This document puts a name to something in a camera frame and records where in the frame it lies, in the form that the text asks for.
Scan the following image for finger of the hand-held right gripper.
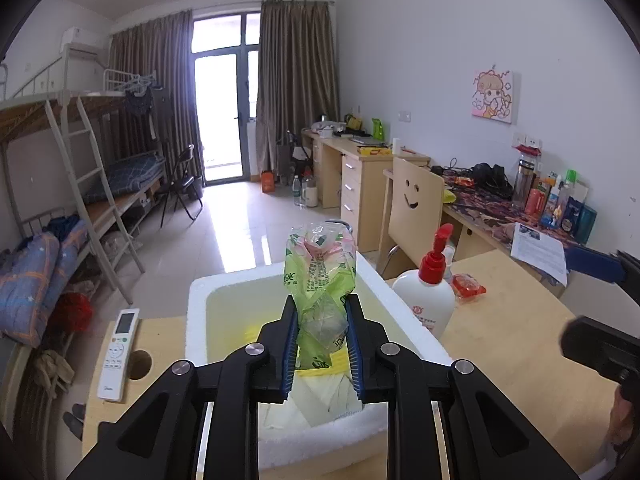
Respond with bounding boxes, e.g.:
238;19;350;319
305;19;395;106
565;244;640;307
559;315;640;387

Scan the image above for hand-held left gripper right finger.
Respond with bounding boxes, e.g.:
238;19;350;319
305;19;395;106
344;294;581;480

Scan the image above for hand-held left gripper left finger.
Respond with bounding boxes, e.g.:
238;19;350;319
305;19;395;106
65;295;301;480

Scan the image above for white paper tissue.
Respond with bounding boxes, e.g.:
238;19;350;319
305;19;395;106
260;375;388;428

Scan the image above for white foam box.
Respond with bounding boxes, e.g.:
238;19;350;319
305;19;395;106
186;259;453;471

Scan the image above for green plastic bag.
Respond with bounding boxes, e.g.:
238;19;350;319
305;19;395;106
284;220;358;372

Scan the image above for person's right hand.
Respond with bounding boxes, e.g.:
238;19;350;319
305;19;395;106
610;386;636;455

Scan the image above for row of toiletry bottles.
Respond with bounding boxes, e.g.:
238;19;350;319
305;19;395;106
511;159;599;240

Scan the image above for printed paper sheet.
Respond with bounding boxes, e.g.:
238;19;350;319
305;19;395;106
510;222;569;287

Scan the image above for white lotion bottle red pump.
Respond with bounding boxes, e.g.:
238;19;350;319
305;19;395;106
391;224;457;341

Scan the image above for wooden desk with mat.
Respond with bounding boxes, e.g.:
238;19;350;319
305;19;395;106
382;167;601;291

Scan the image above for patterned desk mat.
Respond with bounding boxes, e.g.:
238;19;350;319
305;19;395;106
442;172;596;248

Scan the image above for red snack packet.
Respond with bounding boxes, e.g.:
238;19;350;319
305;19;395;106
451;273;487;303

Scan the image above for black headphones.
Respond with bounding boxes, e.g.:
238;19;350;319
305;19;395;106
472;162;514;201

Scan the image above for wooden chair with smiley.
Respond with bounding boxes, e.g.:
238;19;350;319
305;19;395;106
376;156;446;281

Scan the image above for clear plastic jug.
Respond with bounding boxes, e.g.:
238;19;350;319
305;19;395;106
301;170;320;208

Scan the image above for wooden desk with drawers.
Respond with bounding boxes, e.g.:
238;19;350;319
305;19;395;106
301;130;431;251

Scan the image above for white remote control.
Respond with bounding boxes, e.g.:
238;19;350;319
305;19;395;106
96;308;141;402

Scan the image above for black metal stand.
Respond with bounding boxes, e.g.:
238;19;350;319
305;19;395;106
277;130;313;186

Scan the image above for black folding chair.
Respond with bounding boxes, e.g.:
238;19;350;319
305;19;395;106
157;144;205;226

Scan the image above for red cloth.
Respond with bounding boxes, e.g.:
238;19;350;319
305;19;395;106
55;292;93;333

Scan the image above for black shoe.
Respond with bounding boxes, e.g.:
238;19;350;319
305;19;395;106
62;402;87;441

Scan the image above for grey metal bunk bed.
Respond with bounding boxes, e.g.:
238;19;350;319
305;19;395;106
65;69;168;261
0;62;146;351

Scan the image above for beige work gloves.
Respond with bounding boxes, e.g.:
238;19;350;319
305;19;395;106
34;350;76;401

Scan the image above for glass balcony door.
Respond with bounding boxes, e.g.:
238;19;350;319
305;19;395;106
191;10;262;186

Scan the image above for brown curtain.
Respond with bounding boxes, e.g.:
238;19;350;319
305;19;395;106
256;0;341;186
109;10;195;181

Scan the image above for blue patterned quilt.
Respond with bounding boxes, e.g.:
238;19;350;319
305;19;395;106
0;215;93;348

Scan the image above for dark hanging clothes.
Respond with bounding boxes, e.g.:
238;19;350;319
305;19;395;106
124;85;156;116

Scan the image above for white air conditioner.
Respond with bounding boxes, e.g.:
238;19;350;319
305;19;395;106
61;26;101;56

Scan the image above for cartoon wall poster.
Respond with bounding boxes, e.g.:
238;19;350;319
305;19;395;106
471;69;518;124

